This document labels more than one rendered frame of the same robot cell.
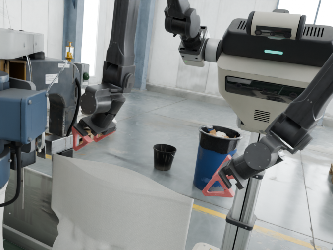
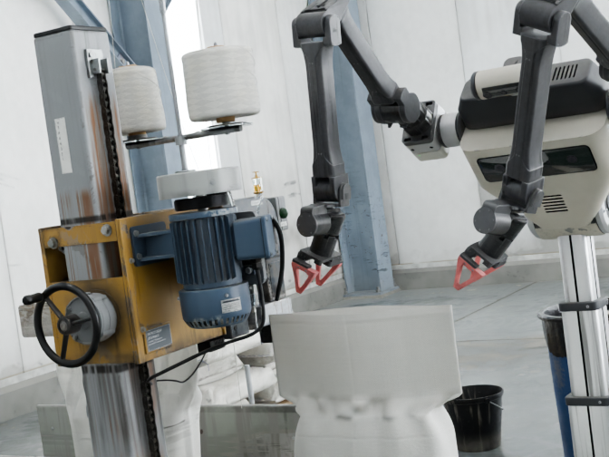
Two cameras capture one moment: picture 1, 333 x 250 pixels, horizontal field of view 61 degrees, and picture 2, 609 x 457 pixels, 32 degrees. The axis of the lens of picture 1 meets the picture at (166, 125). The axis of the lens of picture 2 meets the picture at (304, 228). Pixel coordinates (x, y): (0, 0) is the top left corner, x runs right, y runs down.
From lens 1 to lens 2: 170 cm
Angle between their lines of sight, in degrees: 15
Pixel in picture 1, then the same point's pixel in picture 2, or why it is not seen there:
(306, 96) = (514, 151)
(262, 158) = (489, 220)
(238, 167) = (483, 246)
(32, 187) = (222, 436)
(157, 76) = (421, 238)
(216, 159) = not seen: hidden behind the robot
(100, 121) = (322, 247)
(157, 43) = (396, 140)
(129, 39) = (333, 146)
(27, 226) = not seen: outside the picture
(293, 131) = (519, 189)
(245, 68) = (498, 141)
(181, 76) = not seen: hidden behind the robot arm
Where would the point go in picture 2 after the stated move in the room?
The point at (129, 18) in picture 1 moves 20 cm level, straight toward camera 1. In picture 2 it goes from (329, 125) to (332, 121)
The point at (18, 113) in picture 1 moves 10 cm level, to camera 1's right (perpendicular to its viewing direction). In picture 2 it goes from (259, 231) to (305, 225)
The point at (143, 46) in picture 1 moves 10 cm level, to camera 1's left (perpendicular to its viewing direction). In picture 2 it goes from (359, 161) to (349, 162)
